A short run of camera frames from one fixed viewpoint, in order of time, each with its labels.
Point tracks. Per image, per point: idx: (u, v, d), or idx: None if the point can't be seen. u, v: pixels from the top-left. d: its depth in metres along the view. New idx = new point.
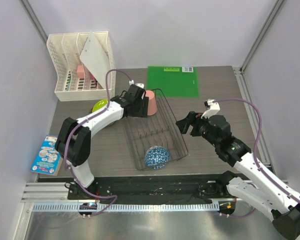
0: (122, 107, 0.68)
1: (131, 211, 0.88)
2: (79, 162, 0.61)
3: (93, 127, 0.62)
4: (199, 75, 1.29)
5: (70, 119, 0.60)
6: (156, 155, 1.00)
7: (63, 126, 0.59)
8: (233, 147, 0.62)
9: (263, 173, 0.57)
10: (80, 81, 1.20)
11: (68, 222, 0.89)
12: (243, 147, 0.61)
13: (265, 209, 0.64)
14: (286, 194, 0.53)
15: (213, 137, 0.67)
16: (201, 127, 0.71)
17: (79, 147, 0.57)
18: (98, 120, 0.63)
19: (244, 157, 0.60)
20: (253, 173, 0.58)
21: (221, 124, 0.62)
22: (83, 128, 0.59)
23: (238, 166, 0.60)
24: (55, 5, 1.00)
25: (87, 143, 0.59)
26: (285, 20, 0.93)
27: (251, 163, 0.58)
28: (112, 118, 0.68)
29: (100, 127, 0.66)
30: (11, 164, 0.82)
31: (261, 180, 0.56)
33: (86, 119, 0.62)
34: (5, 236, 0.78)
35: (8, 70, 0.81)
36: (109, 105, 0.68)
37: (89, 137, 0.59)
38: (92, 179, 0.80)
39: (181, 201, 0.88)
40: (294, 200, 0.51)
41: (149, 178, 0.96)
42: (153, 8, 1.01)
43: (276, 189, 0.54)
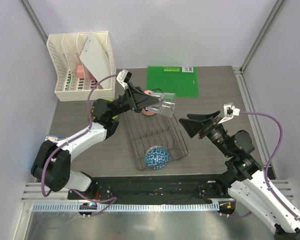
0: (104, 131, 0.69)
1: (131, 211, 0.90)
2: (56, 187, 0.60)
3: (73, 150, 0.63)
4: (199, 75, 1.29)
5: (50, 142, 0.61)
6: (156, 155, 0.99)
7: (43, 149, 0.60)
8: (245, 164, 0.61)
9: (273, 194, 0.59)
10: (80, 81, 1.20)
11: (68, 222, 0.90)
12: (253, 165, 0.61)
13: (269, 221, 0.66)
14: (293, 216, 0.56)
15: (229, 149, 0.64)
16: (215, 135, 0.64)
17: (56, 171, 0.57)
18: (79, 142, 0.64)
19: (254, 176, 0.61)
20: (262, 192, 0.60)
21: (246, 146, 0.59)
22: (62, 151, 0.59)
23: (247, 182, 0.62)
24: (54, 6, 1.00)
25: (66, 167, 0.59)
26: (285, 20, 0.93)
27: (262, 182, 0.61)
28: (94, 140, 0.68)
29: (82, 148, 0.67)
30: (11, 164, 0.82)
31: (269, 199, 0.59)
33: (66, 142, 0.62)
34: (6, 236, 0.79)
35: (8, 70, 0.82)
36: (92, 126, 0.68)
37: (69, 160, 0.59)
38: (90, 182, 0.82)
39: (181, 201, 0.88)
40: None
41: (149, 178, 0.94)
42: (153, 8, 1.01)
43: (283, 210, 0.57)
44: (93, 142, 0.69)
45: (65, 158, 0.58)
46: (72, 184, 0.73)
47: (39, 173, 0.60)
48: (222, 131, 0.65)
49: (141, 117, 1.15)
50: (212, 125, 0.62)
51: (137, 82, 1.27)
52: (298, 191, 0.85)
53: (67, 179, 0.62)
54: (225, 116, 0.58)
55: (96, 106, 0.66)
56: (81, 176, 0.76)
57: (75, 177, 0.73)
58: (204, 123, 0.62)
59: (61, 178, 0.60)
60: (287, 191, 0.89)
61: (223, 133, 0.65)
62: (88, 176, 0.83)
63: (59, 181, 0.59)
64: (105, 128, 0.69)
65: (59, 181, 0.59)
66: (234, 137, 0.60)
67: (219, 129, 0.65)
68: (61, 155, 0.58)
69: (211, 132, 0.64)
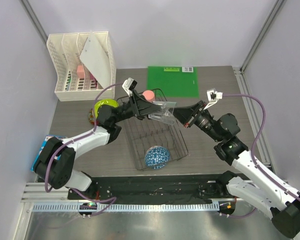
0: (107, 135, 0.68)
1: (131, 211, 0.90)
2: (57, 184, 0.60)
3: (77, 149, 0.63)
4: (199, 75, 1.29)
5: (55, 138, 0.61)
6: (156, 155, 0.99)
7: (49, 144, 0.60)
8: (231, 146, 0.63)
9: (260, 170, 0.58)
10: (79, 81, 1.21)
11: (68, 222, 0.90)
12: (240, 146, 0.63)
13: (264, 207, 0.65)
14: (283, 190, 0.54)
15: (217, 133, 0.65)
16: (202, 121, 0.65)
17: (60, 167, 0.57)
18: (83, 142, 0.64)
19: (241, 154, 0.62)
20: (250, 170, 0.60)
21: (231, 128, 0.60)
22: (67, 148, 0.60)
23: (236, 164, 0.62)
24: (54, 6, 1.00)
25: (69, 165, 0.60)
26: (285, 20, 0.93)
27: (248, 160, 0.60)
28: (98, 142, 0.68)
29: (86, 149, 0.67)
30: (11, 164, 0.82)
31: (258, 177, 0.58)
33: (71, 140, 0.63)
34: (5, 236, 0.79)
35: (8, 70, 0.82)
36: (97, 128, 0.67)
37: (73, 158, 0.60)
38: (90, 182, 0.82)
39: (181, 201, 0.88)
40: (291, 195, 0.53)
41: (149, 178, 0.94)
42: (154, 8, 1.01)
43: (272, 186, 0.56)
44: (96, 144, 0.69)
45: (70, 156, 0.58)
46: (72, 184, 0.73)
47: (42, 170, 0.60)
48: (208, 117, 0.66)
49: None
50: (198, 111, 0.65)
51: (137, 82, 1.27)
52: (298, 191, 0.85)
53: (69, 177, 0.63)
54: (210, 101, 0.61)
55: (102, 111, 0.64)
56: (81, 176, 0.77)
57: (75, 177, 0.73)
58: (193, 108, 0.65)
59: (63, 175, 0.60)
60: None
61: (210, 118, 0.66)
62: (88, 176, 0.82)
63: (61, 178, 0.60)
64: (108, 133, 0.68)
65: (61, 178, 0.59)
66: (220, 121, 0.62)
67: (205, 115, 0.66)
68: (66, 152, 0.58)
69: (198, 119, 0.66)
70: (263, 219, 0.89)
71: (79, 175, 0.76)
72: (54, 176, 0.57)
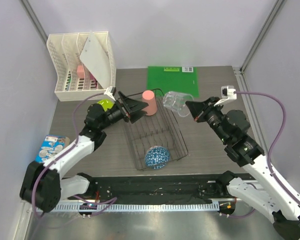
0: (92, 140, 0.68)
1: (131, 211, 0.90)
2: (47, 206, 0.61)
3: (60, 169, 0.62)
4: (199, 75, 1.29)
5: (36, 163, 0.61)
6: (156, 155, 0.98)
7: (29, 170, 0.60)
8: (246, 148, 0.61)
9: (275, 179, 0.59)
10: (79, 81, 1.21)
11: (68, 222, 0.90)
12: (255, 148, 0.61)
13: (266, 210, 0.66)
14: (297, 202, 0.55)
15: (225, 132, 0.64)
16: (211, 117, 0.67)
17: (45, 193, 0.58)
18: (66, 159, 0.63)
19: (256, 159, 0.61)
20: (264, 178, 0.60)
21: (241, 124, 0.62)
22: (50, 171, 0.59)
23: (248, 168, 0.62)
24: (54, 6, 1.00)
25: (55, 186, 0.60)
26: (285, 20, 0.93)
27: (264, 167, 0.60)
28: (83, 153, 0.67)
29: (71, 163, 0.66)
30: (11, 164, 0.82)
31: (271, 185, 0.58)
33: (52, 160, 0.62)
34: (6, 236, 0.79)
35: (8, 70, 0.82)
36: (79, 139, 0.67)
37: (57, 180, 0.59)
38: (88, 182, 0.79)
39: (181, 201, 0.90)
40: None
41: (149, 178, 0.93)
42: (153, 8, 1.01)
43: (286, 197, 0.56)
44: (81, 155, 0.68)
45: (53, 180, 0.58)
46: (69, 192, 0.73)
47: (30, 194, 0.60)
48: (218, 114, 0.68)
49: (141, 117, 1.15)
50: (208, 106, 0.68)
51: (137, 82, 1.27)
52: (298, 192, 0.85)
53: (58, 197, 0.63)
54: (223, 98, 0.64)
55: (91, 112, 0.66)
56: (77, 183, 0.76)
57: (70, 186, 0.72)
58: (205, 103, 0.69)
59: (51, 198, 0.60)
60: None
61: (220, 116, 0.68)
62: (86, 178, 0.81)
63: (50, 200, 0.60)
64: (92, 141, 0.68)
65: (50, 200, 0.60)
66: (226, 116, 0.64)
67: (215, 112, 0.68)
68: (49, 176, 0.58)
69: (208, 114, 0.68)
70: (263, 219, 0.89)
71: (74, 183, 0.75)
72: (41, 201, 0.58)
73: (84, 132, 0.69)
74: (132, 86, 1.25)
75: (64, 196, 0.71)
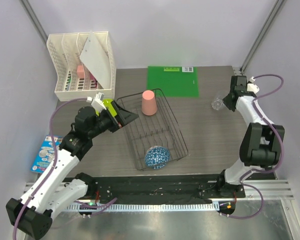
0: (74, 154, 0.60)
1: (131, 211, 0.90)
2: (40, 234, 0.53)
3: (41, 201, 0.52)
4: (199, 75, 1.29)
5: (10, 204, 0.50)
6: (156, 155, 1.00)
7: (8, 212, 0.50)
8: (243, 91, 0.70)
9: (252, 104, 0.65)
10: (79, 81, 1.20)
11: (68, 222, 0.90)
12: (250, 93, 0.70)
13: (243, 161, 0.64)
14: (260, 117, 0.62)
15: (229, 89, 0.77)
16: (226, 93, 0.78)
17: (31, 229, 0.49)
18: (45, 189, 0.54)
19: (246, 96, 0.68)
20: (244, 104, 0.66)
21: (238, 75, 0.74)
22: (28, 210, 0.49)
23: (238, 102, 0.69)
24: (54, 6, 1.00)
25: (41, 221, 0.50)
26: (285, 21, 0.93)
27: (249, 99, 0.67)
28: (66, 172, 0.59)
29: (55, 188, 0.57)
30: (11, 164, 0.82)
31: (246, 107, 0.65)
33: (29, 196, 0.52)
34: (5, 236, 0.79)
35: (8, 70, 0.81)
36: (57, 158, 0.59)
37: (40, 217, 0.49)
38: (84, 186, 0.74)
39: (181, 201, 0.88)
40: (264, 121, 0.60)
41: (149, 178, 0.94)
42: (153, 8, 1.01)
43: (253, 113, 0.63)
44: (65, 175, 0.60)
45: (33, 220, 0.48)
46: (65, 204, 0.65)
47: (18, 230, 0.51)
48: None
49: (141, 117, 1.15)
50: None
51: (137, 82, 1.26)
52: (298, 192, 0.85)
53: (50, 222, 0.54)
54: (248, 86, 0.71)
55: (82, 113, 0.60)
56: (72, 194, 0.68)
57: (63, 201, 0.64)
58: None
59: (42, 227, 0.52)
60: (288, 191, 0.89)
61: None
62: (83, 181, 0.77)
63: (40, 231, 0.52)
64: (73, 155, 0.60)
65: (39, 231, 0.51)
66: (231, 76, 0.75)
67: None
68: (29, 216, 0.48)
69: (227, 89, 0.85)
70: (263, 219, 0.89)
71: (70, 195, 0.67)
72: (32, 234, 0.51)
73: (65, 142, 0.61)
74: (132, 86, 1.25)
75: (57, 211, 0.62)
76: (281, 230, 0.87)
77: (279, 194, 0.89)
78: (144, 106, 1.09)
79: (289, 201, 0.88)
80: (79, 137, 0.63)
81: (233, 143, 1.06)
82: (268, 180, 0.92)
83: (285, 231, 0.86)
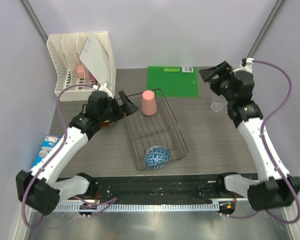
0: (84, 132, 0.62)
1: (131, 211, 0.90)
2: (49, 209, 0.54)
3: (51, 174, 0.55)
4: (199, 75, 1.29)
5: (22, 175, 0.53)
6: (156, 155, 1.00)
7: (18, 186, 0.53)
8: (246, 108, 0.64)
9: (262, 140, 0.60)
10: (79, 81, 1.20)
11: (68, 222, 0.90)
12: (255, 112, 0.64)
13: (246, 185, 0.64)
14: (274, 166, 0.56)
15: (230, 93, 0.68)
16: (224, 82, 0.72)
17: (40, 202, 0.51)
18: (55, 163, 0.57)
19: (251, 119, 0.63)
20: (253, 137, 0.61)
21: (246, 80, 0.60)
22: (39, 181, 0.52)
23: (241, 126, 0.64)
24: (54, 6, 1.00)
25: (50, 193, 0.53)
26: (285, 21, 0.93)
27: (256, 127, 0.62)
28: (75, 149, 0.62)
29: (63, 164, 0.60)
30: (11, 164, 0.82)
31: (257, 146, 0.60)
33: (40, 169, 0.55)
34: (5, 236, 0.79)
35: (8, 70, 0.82)
36: (68, 134, 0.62)
37: (49, 189, 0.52)
38: (86, 183, 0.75)
39: (181, 201, 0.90)
40: (278, 173, 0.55)
41: (149, 178, 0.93)
42: (154, 8, 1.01)
43: (266, 159, 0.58)
44: (73, 152, 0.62)
45: (43, 191, 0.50)
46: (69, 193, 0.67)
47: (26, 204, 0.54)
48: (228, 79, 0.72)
49: (141, 117, 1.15)
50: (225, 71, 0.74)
51: (137, 82, 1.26)
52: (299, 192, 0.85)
53: (57, 199, 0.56)
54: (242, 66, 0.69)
55: (95, 94, 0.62)
56: (76, 185, 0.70)
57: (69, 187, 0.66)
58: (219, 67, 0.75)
59: (50, 202, 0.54)
60: None
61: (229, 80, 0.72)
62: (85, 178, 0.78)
63: (49, 206, 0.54)
64: (83, 133, 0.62)
65: (48, 206, 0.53)
66: (234, 73, 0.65)
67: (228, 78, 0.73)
68: (38, 187, 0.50)
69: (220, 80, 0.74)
70: (263, 219, 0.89)
71: (74, 185, 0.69)
72: (40, 209, 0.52)
73: (75, 121, 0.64)
74: (132, 86, 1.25)
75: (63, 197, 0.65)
76: (281, 229, 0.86)
77: None
78: (144, 105, 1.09)
79: None
80: (88, 118, 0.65)
81: (233, 143, 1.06)
82: None
83: (285, 231, 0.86)
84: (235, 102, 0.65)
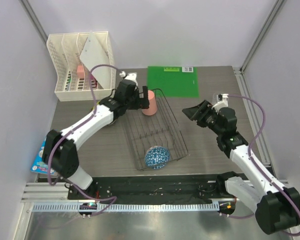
0: (111, 111, 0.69)
1: (131, 211, 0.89)
2: (67, 173, 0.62)
3: (78, 138, 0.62)
4: (199, 75, 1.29)
5: (54, 132, 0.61)
6: (156, 155, 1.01)
7: (47, 141, 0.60)
8: (232, 138, 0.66)
9: (252, 162, 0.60)
10: (79, 81, 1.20)
11: (68, 222, 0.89)
12: (241, 141, 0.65)
13: (253, 202, 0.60)
14: (268, 181, 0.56)
15: (218, 127, 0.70)
16: (208, 118, 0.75)
17: (63, 159, 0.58)
18: (84, 130, 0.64)
19: (238, 147, 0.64)
20: (243, 161, 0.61)
21: (228, 116, 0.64)
22: (67, 141, 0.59)
23: (232, 155, 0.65)
24: (54, 6, 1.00)
25: (73, 155, 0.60)
26: (285, 21, 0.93)
27: (244, 152, 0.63)
28: (101, 124, 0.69)
29: (88, 135, 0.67)
30: (11, 164, 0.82)
31: (249, 167, 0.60)
33: (70, 130, 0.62)
34: (5, 236, 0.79)
35: (8, 70, 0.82)
36: (97, 110, 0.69)
37: (74, 150, 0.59)
38: (91, 181, 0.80)
39: (181, 201, 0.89)
40: (275, 187, 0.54)
41: (149, 178, 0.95)
42: (154, 8, 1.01)
43: (259, 176, 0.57)
44: (98, 126, 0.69)
45: (70, 149, 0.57)
46: (78, 179, 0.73)
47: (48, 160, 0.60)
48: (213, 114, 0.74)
49: (141, 117, 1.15)
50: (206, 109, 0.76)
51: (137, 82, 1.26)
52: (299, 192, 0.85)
53: (76, 165, 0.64)
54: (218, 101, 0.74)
55: (126, 81, 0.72)
56: (84, 173, 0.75)
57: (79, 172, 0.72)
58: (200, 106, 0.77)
59: (70, 165, 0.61)
60: None
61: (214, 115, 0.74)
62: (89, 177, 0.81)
63: (68, 167, 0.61)
64: (111, 112, 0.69)
65: (68, 167, 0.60)
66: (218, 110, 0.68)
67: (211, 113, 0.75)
68: (66, 146, 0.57)
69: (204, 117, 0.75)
70: None
71: (83, 172, 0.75)
72: (61, 167, 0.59)
73: (105, 101, 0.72)
74: None
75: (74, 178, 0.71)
76: None
77: None
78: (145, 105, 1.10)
79: None
80: (116, 100, 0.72)
81: None
82: None
83: None
84: (222, 134, 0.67)
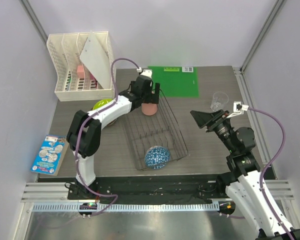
0: (131, 101, 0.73)
1: (131, 211, 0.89)
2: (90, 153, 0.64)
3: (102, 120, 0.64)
4: (199, 75, 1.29)
5: (82, 111, 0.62)
6: (156, 155, 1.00)
7: (75, 119, 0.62)
8: (244, 161, 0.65)
9: (263, 195, 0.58)
10: (80, 81, 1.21)
11: (68, 222, 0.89)
12: (252, 164, 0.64)
13: (255, 225, 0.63)
14: (277, 220, 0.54)
15: (232, 144, 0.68)
16: (221, 128, 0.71)
17: (90, 138, 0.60)
18: (107, 113, 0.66)
19: (250, 173, 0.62)
20: (253, 191, 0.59)
21: (246, 140, 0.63)
22: (93, 121, 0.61)
23: (242, 179, 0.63)
24: (54, 6, 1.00)
25: (97, 134, 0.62)
26: (285, 20, 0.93)
27: (255, 181, 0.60)
28: (121, 111, 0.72)
29: (109, 120, 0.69)
30: (11, 164, 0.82)
31: (258, 200, 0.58)
33: (96, 112, 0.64)
34: (5, 236, 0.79)
35: (8, 70, 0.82)
36: (118, 99, 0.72)
37: (99, 129, 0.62)
38: (93, 179, 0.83)
39: (181, 201, 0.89)
40: (283, 228, 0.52)
41: (149, 178, 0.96)
42: (154, 8, 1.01)
43: (268, 212, 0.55)
44: (117, 114, 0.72)
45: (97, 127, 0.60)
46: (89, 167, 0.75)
47: (73, 138, 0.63)
48: (228, 127, 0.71)
49: (141, 117, 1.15)
50: (220, 118, 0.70)
51: None
52: (299, 192, 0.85)
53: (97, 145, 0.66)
54: (235, 112, 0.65)
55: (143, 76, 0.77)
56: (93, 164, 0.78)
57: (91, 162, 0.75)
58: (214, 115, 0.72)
59: (94, 145, 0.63)
60: (287, 191, 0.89)
61: (229, 129, 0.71)
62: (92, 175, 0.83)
63: (91, 147, 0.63)
64: (130, 102, 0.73)
65: (92, 147, 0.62)
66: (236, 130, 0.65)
67: (225, 124, 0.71)
68: (93, 124, 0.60)
69: (218, 126, 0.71)
70: None
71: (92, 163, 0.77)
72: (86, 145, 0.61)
73: (124, 93, 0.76)
74: None
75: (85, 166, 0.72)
76: None
77: (279, 194, 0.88)
78: (144, 105, 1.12)
79: (289, 201, 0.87)
80: (134, 93, 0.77)
81: None
82: (268, 180, 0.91)
83: None
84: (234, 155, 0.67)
